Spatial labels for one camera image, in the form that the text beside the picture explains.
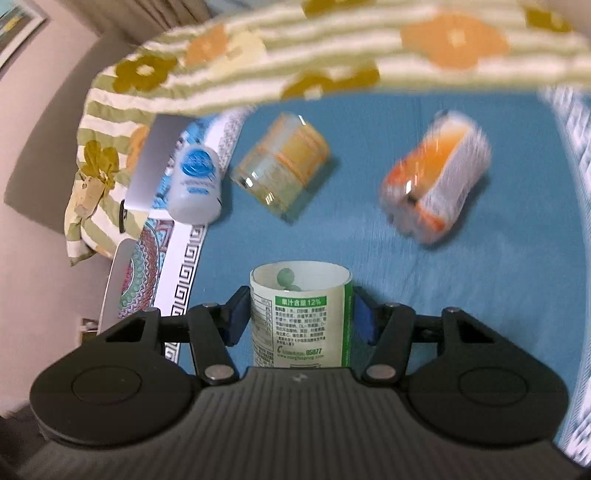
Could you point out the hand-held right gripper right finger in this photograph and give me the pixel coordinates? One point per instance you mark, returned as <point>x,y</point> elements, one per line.
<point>363,321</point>

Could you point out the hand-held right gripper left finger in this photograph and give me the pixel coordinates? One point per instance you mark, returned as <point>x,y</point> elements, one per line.
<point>235,318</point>

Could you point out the white green label cup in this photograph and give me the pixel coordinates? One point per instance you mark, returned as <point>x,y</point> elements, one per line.
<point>300,318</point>

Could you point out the blue patterned bed sheet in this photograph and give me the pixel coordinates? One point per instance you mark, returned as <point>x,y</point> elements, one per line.
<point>369,254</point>

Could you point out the white blue label bottle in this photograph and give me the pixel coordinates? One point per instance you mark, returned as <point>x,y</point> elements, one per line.
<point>195,184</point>

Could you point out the yellow label glass jar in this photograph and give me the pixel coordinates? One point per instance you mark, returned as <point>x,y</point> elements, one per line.
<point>282,165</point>

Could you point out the orange white snack packet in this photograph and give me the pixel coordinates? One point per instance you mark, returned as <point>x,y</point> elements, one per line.
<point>436,175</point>

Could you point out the grey laptop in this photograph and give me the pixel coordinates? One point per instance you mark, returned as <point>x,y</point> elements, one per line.
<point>147,166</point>

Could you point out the green striped floral blanket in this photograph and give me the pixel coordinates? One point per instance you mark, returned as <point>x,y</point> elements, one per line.
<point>240,78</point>

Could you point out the wall picture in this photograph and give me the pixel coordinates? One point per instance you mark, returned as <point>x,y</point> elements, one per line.
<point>16,30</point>

